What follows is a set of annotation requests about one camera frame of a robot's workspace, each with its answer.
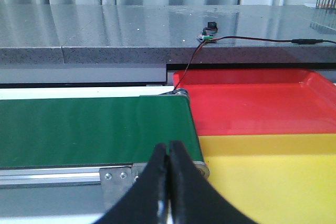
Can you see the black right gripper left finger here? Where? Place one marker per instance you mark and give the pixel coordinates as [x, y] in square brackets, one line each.
[146, 200]

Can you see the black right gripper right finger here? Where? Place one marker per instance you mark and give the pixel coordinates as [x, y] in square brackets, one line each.
[193, 198]

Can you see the silver conveyor end roller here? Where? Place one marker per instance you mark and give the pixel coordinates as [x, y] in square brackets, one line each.
[202, 168]

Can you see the yellow plastic tray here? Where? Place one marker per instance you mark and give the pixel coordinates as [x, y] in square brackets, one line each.
[275, 178]

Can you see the red plastic tray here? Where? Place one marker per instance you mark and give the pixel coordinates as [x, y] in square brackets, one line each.
[259, 101]

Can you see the green conveyor belt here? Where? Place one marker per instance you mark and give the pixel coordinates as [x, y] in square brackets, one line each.
[93, 131]

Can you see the small green circuit board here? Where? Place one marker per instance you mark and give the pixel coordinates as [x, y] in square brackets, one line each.
[208, 32]

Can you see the grey stone counter slab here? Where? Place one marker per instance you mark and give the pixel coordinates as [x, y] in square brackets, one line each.
[103, 34]

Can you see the aluminium conveyor frame rail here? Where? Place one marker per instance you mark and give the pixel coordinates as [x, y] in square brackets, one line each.
[115, 180]

